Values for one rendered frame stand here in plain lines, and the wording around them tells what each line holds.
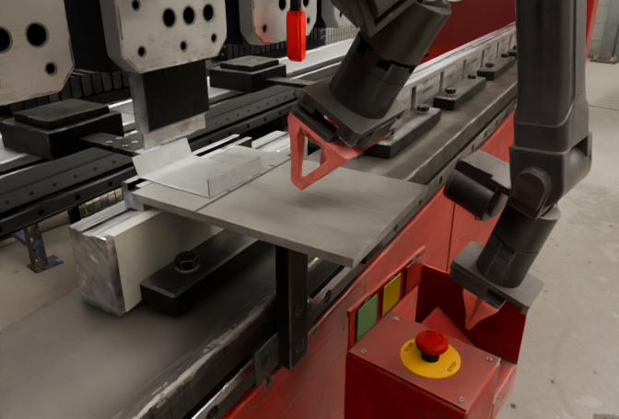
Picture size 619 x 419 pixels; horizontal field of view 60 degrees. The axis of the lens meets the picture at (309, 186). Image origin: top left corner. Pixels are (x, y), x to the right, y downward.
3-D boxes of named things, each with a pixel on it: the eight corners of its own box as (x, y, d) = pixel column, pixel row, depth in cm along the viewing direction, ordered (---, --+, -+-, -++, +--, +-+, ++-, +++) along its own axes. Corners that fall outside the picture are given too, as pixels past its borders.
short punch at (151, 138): (151, 152, 59) (140, 64, 55) (138, 148, 60) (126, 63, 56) (211, 128, 67) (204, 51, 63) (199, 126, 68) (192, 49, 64)
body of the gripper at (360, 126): (291, 105, 46) (330, 29, 42) (347, 83, 54) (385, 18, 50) (348, 152, 44) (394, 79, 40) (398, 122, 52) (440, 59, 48)
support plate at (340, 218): (353, 269, 45) (354, 259, 44) (132, 201, 57) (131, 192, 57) (427, 193, 59) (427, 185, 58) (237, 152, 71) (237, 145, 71)
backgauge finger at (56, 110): (134, 185, 62) (128, 144, 60) (3, 147, 75) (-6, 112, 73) (203, 155, 72) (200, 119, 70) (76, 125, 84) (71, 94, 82)
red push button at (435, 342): (437, 378, 63) (440, 353, 62) (407, 363, 65) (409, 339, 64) (451, 359, 66) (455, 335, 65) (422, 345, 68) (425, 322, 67)
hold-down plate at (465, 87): (453, 110, 133) (454, 98, 132) (432, 108, 135) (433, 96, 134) (484, 87, 156) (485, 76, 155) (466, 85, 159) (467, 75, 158)
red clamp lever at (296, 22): (302, 63, 68) (302, -19, 64) (275, 60, 70) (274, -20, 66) (309, 61, 69) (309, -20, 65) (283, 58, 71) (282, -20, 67)
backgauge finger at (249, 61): (320, 103, 96) (321, 75, 94) (209, 87, 109) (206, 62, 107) (350, 90, 106) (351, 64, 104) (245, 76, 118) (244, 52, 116)
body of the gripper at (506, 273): (467, 250, 72) (488, 205, 68) (539, 293, 67) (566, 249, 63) (446, 271, 67) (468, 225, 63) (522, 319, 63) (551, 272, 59)
